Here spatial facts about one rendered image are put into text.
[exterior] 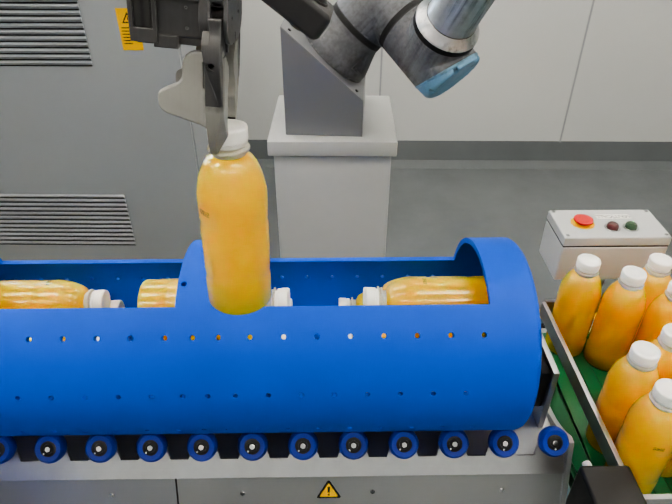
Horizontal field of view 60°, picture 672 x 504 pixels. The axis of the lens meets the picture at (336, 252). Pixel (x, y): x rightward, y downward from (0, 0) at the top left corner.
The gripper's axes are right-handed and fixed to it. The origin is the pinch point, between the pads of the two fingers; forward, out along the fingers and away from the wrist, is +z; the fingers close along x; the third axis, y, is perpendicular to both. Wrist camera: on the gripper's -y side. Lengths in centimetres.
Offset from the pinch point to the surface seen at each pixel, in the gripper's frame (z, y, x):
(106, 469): 56, 19, -2
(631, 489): 43, -53, 4
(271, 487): 58, -6, -2
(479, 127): 103, -101, -296
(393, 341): 27.3, -20.1, -3.1
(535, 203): 127, -130, -246
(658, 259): 30, -68, -33
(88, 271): 37, 28, -26
